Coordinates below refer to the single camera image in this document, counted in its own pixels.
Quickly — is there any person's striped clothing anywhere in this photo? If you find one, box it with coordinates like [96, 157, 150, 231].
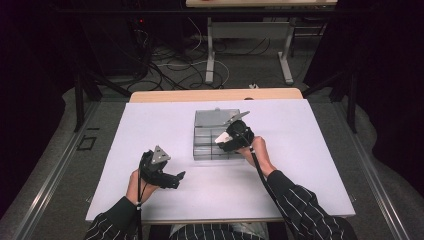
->
[169, 222, 269, 240]

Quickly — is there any clear plastic compartment box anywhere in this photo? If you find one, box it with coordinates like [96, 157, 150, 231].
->
[192, 107, 248, 162]

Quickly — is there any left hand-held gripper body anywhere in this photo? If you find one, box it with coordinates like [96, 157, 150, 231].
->
[139, 145, 180, 190]

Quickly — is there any tangle of black floor cables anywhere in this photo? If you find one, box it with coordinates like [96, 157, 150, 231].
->
[126, 19, 271, 92]

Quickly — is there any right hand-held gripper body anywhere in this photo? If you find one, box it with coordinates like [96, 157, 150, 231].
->
[223, 110, 255, 153]

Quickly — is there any person's left hand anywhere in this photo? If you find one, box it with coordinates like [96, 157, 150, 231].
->
[125, 168, 160, 206]

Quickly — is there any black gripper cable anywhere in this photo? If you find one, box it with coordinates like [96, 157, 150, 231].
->
[135, 156, 149, 240]
[238, 128, 284, 209]

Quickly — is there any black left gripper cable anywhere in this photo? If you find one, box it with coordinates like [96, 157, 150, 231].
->
[135, 156, 149, 240]

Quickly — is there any white floor cable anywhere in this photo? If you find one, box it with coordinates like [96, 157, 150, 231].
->
[154, 16, 231, 88]

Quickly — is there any aluminium floor rail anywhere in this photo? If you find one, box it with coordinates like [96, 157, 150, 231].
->
[11, 100, 101, 240]
[331, 99, 412, 240]

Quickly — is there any light wooden table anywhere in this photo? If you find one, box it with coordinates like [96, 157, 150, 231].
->
[85, 87, 356, 225]

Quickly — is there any person's right hand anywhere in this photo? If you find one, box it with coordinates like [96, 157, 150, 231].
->
[237, 135, 278, 178]

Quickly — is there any black computer tower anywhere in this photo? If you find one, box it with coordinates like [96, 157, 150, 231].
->
[79, 14, 151, 77]

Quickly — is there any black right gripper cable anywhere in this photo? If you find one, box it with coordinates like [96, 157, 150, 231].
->
[238, 128, 284, 209]

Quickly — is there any desk with white legs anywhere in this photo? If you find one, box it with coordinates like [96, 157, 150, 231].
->
[185, 0, 338, 86]

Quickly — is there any black metal stand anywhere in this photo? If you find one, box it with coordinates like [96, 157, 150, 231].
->
[301, 68, 360, 135]
[73, 64, 133, 133]

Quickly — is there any white table mat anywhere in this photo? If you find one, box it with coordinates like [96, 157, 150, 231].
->
[85, 98, 356, 223]

